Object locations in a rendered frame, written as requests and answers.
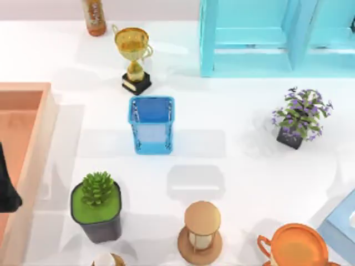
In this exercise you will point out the light blue rack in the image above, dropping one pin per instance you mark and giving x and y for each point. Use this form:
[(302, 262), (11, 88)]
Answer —
[(249, 58)]

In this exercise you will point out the salmon-coloured shallow box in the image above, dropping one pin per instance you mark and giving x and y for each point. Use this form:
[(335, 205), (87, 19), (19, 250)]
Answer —
[(22, 116)]

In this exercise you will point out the wooden hourglass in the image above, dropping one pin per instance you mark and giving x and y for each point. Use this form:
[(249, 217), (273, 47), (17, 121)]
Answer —
[(202, 219)]

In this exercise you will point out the orange cup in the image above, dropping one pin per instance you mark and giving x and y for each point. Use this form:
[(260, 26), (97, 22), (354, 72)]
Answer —
[(299, 246)]

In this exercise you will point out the white and gold cup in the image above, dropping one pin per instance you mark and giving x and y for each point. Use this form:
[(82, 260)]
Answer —
[(106, 260)]

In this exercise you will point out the pale blue box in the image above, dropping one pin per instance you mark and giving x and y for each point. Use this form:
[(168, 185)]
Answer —
[(339, 221)]

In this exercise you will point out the green succulent plant pot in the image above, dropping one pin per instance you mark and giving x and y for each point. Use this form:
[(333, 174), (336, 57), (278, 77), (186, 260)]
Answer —
[(95, 205)]

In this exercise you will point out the gold trophy with black base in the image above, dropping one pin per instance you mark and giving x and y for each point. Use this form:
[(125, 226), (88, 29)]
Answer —
[(133, 44)]

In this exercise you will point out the orange bottle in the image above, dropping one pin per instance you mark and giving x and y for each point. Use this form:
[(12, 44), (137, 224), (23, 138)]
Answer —
[(95, 19)]

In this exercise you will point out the purple flower plant pot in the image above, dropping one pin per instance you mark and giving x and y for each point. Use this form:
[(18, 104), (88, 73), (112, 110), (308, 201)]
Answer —
[(301, 113)]

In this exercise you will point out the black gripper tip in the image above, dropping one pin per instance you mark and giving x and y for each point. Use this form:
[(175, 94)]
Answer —
[(7, 191)]

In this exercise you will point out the blue basket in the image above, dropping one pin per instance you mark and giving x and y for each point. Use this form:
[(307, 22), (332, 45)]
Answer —
[(151, 110)]

